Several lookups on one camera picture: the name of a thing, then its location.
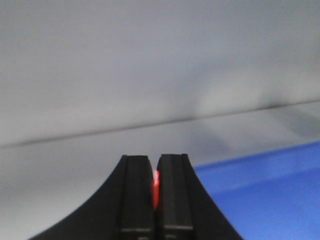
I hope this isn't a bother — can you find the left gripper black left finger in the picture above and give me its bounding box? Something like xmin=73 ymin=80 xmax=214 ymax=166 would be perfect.
xmin=33 ymin=155 xmax=154 ymax=240

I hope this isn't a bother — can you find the blue plastic tray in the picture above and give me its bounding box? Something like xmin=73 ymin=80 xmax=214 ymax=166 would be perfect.
xmin=195 ymin=142 xmax=320 ymax=240

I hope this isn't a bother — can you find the red plastic spoon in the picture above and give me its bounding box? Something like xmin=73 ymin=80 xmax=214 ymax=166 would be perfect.
xmin=151 ymin=170 xmax=160 ymax=211

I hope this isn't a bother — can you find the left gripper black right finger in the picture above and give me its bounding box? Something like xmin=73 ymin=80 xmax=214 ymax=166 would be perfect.
xmin=155 ymin=154 xmax=242 ymax=240

